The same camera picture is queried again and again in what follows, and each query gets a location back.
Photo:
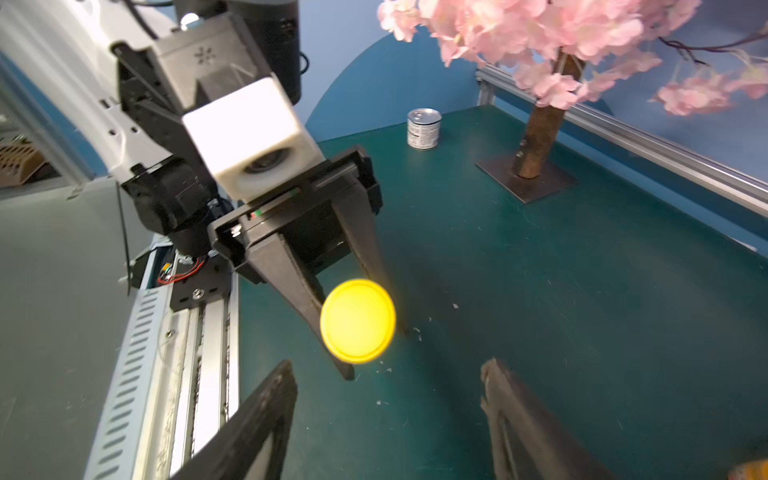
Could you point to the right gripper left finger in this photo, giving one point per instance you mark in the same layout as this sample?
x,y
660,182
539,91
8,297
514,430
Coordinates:
x,y
253,443

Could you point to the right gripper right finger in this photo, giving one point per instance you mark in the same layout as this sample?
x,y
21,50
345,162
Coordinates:
x,y
527,442

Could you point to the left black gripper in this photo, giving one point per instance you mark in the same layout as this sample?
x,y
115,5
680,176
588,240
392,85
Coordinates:
x,y
302,217

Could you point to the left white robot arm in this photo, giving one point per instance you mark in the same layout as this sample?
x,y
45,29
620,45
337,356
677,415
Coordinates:
x,y
124,75

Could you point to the pink cherry blossom tree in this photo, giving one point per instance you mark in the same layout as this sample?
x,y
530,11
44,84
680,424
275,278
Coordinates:
x,y
692,72

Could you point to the aluminium front rail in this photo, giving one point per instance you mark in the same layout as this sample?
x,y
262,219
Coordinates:
x,y
175,384

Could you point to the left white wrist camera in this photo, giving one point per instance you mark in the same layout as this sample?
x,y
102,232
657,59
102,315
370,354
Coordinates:
x,y
251,141

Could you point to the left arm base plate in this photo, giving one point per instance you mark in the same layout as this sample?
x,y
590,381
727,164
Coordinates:
x,y
191,281

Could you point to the aluminium frame back bar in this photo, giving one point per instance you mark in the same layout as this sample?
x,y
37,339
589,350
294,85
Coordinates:
x,y
529,176

